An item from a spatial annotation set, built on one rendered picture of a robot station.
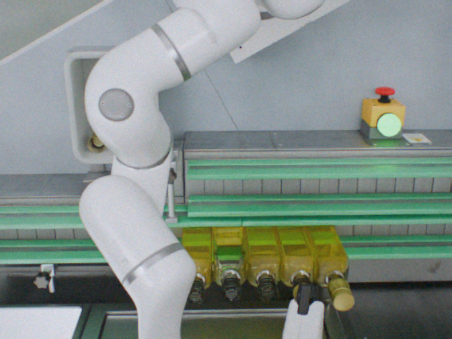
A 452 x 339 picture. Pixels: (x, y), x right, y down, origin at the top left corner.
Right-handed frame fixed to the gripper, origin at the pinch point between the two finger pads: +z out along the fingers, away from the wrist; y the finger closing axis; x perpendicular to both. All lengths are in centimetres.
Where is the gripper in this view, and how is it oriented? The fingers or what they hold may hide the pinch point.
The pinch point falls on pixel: (307, 304)
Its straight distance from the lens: 88.8
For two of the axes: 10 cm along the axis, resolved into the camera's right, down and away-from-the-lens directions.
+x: -9.7, -0.8, 2.1
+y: 0.0, -9.3, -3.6
